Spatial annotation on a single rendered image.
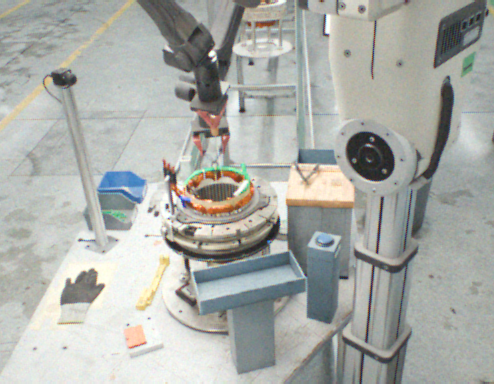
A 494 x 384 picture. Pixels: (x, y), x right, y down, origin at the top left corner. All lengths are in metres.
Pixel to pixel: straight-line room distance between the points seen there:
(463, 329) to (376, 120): 1.91
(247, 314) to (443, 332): 1.54
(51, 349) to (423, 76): 1.20
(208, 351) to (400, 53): 0.96
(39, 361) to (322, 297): 0.77
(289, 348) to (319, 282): 0.19
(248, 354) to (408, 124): 0.74
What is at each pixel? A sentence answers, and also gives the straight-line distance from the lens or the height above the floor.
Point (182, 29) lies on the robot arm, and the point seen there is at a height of 1.60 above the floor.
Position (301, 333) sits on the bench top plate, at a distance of 1.54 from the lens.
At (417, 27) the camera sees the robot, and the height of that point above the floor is 1.67.
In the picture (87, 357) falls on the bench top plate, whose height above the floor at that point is 0.78.
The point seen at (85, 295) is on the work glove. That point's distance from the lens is 1.73.
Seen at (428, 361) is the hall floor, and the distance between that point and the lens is 2.58.
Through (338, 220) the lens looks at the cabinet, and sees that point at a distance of 1.57.
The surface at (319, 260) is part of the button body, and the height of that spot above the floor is 1.00.
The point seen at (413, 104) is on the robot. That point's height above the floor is 1.55.
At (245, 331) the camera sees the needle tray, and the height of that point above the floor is 0.93.
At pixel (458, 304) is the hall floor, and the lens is 2.87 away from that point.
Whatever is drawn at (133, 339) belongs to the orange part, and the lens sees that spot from 1.54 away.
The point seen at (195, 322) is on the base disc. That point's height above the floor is 0.80.
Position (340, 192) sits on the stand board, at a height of 1.07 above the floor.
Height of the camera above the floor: 1.90
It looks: 32 degrees down
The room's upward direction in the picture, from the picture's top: 3 degrees counter-clockwise
